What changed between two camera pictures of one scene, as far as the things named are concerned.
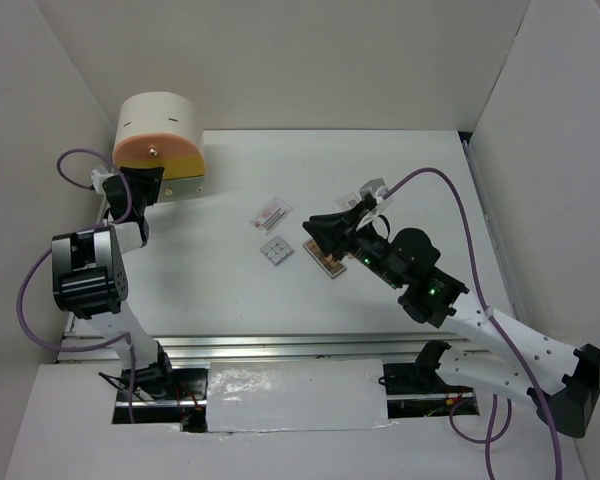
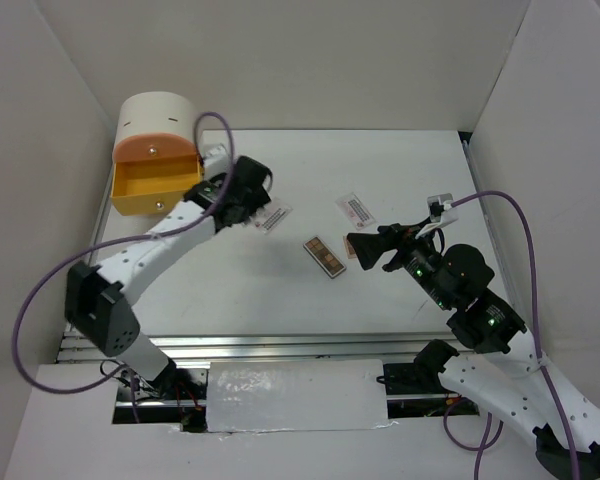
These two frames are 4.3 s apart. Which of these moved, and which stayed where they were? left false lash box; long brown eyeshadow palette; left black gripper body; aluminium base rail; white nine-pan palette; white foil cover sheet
Moved: left black gripper body; white nine-pan palette
Stayed: aluminium base rail; left false lash box; white foil cover sheet; long brown eyeshadow palette
